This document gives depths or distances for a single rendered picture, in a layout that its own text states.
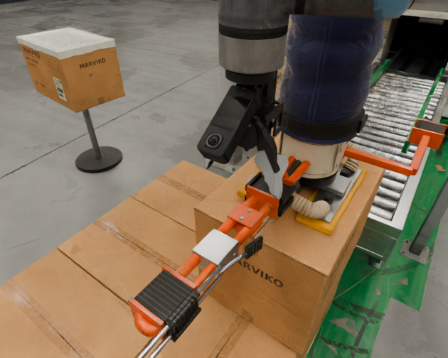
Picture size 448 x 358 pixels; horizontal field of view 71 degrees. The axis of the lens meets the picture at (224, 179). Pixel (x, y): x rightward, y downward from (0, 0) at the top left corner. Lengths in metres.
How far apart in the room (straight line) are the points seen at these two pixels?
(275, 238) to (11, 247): 1.93
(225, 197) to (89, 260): 0.68
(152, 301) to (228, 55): 0.38
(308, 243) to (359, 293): 1.18
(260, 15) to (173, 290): 0.42
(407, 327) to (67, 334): 1.56
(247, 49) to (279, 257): 0.54
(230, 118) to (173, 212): 1.09
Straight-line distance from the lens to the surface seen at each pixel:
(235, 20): 0.41
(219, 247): 0.60
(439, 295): 2.19
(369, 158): 0.94
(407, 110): 2.75
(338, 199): 0.95
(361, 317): 1.91
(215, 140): 0.42
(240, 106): 0.45
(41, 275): 1.42
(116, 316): 1.21
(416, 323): 2.02
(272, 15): 0.41
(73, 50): 2.32
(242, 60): 0.42
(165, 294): 0.54
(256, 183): 0.75
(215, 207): 0.90
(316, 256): 0.81
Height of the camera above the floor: 1.56
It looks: 37 degrees down
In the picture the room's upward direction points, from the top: straight up
